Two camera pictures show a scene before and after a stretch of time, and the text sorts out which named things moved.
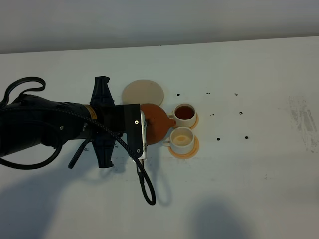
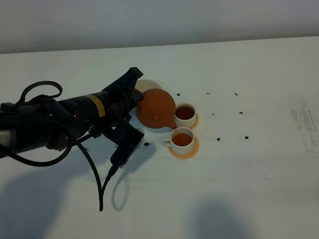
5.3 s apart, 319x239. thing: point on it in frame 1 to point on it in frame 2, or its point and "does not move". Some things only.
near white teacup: (182, 141) does not move
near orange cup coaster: (187, 156) does not move
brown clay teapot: (158, 122) to (157, 109)
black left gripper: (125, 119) to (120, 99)
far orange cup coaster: (196, 123) does not move
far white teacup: (184, 115) does not move
